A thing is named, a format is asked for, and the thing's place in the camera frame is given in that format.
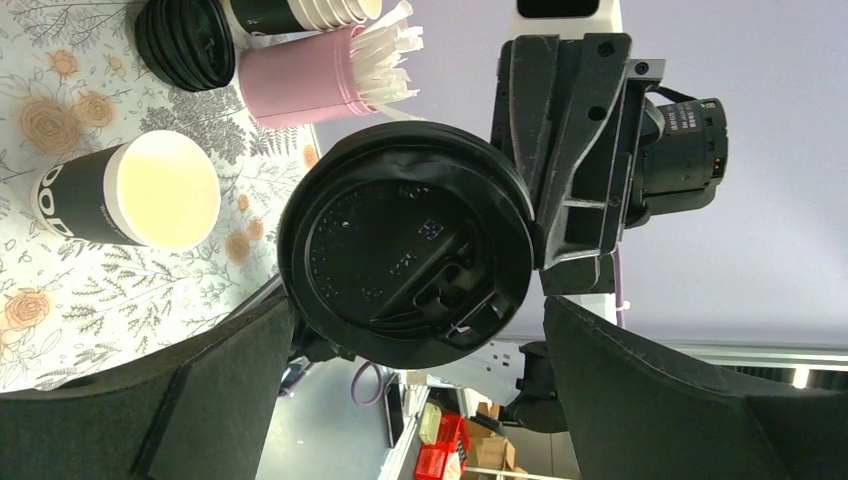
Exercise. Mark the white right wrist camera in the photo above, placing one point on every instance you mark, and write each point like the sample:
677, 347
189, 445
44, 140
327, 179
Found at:
569, 19

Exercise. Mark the pink straw holder cup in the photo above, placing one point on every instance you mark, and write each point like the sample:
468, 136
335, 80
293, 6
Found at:
304, 81

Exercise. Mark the black paper coffee cup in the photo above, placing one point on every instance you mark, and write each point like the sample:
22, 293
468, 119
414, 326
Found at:
160, 190

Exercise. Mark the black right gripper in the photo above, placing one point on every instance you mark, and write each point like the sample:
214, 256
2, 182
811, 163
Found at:
602, 147

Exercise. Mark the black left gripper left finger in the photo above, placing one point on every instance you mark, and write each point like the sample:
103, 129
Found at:
199, 409

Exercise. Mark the black plastic cup lid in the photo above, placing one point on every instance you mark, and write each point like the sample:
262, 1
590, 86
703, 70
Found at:
408, 244

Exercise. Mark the floral patterned table mat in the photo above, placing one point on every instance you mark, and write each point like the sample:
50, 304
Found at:
72, 83

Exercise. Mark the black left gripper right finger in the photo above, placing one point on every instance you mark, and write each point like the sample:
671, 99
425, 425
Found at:
636, 409

